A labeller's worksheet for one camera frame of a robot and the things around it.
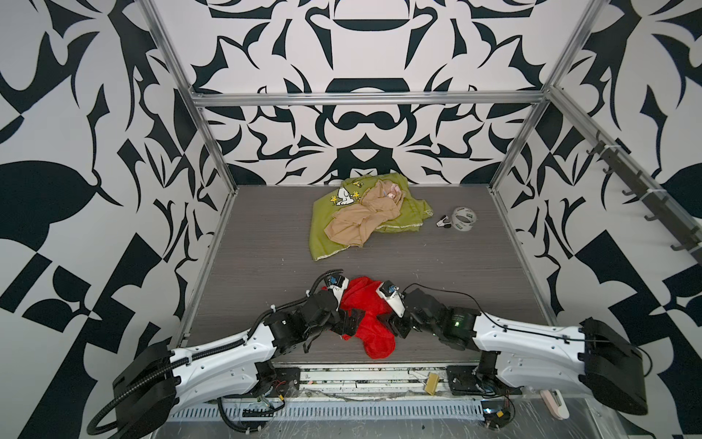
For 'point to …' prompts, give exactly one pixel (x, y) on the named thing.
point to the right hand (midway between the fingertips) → (385, 308)
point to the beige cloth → (354, 224)
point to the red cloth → (362, 294)
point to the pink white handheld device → (556, 403)
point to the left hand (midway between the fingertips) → (355, 303)
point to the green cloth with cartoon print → (412, 214)
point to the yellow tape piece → (431, 383)
